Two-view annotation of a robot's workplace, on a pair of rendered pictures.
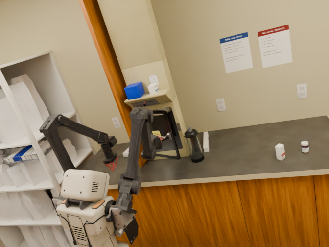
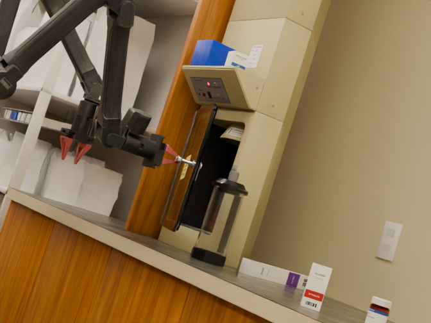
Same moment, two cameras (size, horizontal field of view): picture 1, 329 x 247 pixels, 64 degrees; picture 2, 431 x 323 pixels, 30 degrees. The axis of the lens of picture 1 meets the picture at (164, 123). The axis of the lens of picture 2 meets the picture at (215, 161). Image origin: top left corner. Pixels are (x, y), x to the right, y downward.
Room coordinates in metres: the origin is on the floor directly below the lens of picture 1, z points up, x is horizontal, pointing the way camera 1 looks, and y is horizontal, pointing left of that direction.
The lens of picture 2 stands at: (-0.17, -1.45, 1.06)
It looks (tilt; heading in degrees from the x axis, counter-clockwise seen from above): 4 degrees up; 36
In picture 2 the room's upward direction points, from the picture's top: 18 degrees clockwise
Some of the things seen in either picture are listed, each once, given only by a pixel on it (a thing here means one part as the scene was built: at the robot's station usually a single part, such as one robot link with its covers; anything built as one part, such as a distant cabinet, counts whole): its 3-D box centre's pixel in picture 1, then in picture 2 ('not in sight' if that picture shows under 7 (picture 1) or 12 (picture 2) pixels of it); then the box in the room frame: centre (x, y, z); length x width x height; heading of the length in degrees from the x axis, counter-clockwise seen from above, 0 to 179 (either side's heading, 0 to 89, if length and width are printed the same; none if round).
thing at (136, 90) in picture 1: (134, 90); (213, 58); (1.86, 0.13, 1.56); 0.10 x 0.10 x 0.09; 68
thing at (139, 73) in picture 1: (160, 108); (249, 145); (2.00, -0.01, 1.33); 0.32 x 0.25 x 0.77; 68
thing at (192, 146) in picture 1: (194, 145); (219, 222); (1.74, -0.16, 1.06); 0.11 x 0.11 x 0.21
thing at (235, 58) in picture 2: (153, 88); (236, 63); (1.81, 0.00, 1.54); 0.05 x 0.05 x 0.06; 58
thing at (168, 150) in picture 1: (157, 135); (186, 167); (1.82, 0.07, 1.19); 0.30 x 0.01 x 0.40; 46
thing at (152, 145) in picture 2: (154, 144); (146, 148); (1.65, 0.11, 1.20); 0.07 x 0.07 x 0.10; 68
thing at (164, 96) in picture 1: (149, 101); (217, 86); (1.83, 0.06, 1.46); 0.32 x 0.11 x 0.10; 68
